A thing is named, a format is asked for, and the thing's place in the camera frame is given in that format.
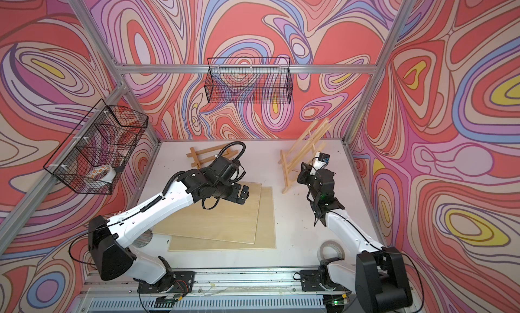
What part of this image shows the plywood board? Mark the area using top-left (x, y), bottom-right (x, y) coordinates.
top-left (153, 182), bottom-right (276, 251)
top-left (152, 182), bottom-right (262, 244)

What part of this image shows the wooden easel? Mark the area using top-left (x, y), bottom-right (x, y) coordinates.
top-left (278, 118), bottom-right (332, 194)
top-left (186, 144), bottom-right (225, 169)

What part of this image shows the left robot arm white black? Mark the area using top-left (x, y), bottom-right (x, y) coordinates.
top-left (85, 141), bottom-right (249, 293)

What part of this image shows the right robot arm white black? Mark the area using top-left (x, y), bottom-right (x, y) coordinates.
top-left (297, 163), bottom-right (413, 312)

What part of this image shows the clear tape roll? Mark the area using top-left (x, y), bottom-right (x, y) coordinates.
top-left (317, 240), bottom-right (345, 262)

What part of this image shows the silver cup of pencils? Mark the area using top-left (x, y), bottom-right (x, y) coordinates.
top-left (134, 230), bottom-right (153, 248)

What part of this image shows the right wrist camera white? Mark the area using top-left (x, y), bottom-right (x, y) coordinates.
top-left (310, 152), bottom-right (330, 175)

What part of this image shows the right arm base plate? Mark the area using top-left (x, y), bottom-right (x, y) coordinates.
top-left (292, 268), bottom-right (352, 294)

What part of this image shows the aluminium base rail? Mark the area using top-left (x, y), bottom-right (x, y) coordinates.
top-left (71, 267), bottom-right (363, 312)

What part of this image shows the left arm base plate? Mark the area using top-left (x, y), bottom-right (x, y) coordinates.
top-left (138, 271), bottom-right (196, 295)

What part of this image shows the back black wire basket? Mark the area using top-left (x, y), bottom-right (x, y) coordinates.
top-left (204, 56), bottom-right (293, 105)

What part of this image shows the black wire basket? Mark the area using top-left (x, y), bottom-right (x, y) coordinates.
top-left (43, 100), bottom-right (148, 195)
top-left (204, 56), bottom-right (293, 105)

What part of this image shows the left black wire basket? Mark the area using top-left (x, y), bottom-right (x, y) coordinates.
top-left (43, 100), bottom-right (148, 195)

